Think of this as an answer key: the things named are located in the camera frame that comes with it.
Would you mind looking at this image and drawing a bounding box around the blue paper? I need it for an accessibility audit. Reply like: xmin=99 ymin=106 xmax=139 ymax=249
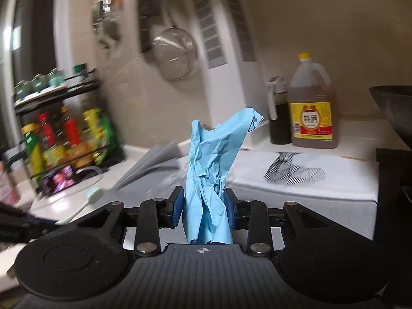
xmin=182 ymin=107 xmax=263 ymax=245

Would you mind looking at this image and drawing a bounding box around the white wall vent grille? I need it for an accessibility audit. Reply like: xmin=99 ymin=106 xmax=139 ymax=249
xmin=192 ymin=0 xmax=226 ymax=69

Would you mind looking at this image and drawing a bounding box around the grey dish mat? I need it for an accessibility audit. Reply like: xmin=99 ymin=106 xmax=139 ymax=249
xmin=105 ymin=142 xmax=188 ymax=207

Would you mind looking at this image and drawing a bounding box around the smartphone with lit screen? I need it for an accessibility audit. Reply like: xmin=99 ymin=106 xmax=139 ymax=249
xmin=41 ymin=165 xmax=78 ymax=196

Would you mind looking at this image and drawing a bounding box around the black spice rack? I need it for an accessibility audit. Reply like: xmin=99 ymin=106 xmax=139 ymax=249
xmin=7 ymin=65 xmax=126 ymax=197

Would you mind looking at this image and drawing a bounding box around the hanging metal strainer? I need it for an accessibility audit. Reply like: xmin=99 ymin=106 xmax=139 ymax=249
xmin=152 ymin=6 xmax=198 ymax=81

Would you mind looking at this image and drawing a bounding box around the yellow green snack bag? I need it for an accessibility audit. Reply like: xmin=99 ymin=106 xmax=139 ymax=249
xmin=82 ymin=108 xmax=117 ymax=165

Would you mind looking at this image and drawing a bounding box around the white patterned cloth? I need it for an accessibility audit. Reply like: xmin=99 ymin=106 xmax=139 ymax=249
xmin=228 ymin=151 xmax=379 ymax=202

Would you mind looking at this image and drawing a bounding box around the white charging cable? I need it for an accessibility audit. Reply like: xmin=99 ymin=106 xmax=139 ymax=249
xmin=72 ymin=165 xmax=105 ymax=187

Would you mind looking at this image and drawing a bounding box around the mint handled brush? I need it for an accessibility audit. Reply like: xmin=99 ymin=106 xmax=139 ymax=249
xmin=54 ymin=186 xmax=105 ymax=226

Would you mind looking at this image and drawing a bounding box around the yellow green bottle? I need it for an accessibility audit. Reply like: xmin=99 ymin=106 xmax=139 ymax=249
xmin=21 ymin=123 xmax=45 ymax=182

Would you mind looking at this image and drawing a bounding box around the red cap sauce bottle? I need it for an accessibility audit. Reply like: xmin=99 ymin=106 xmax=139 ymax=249
xmin=61 ymin=105 xmax=81 ymax=147

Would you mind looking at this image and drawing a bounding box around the cooking wine jug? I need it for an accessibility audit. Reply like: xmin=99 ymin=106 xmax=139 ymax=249
xmin=288 ymin=52 xmax=340 ymax=149

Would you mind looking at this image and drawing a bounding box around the black wok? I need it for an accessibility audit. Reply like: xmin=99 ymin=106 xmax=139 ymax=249
xmin=370 ymin=85 xmax=412 ymax=148

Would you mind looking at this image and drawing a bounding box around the dark soy sauce dispenser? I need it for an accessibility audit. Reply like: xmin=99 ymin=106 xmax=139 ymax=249
xmin=267 ymin=76 xmax=292 ymax=145

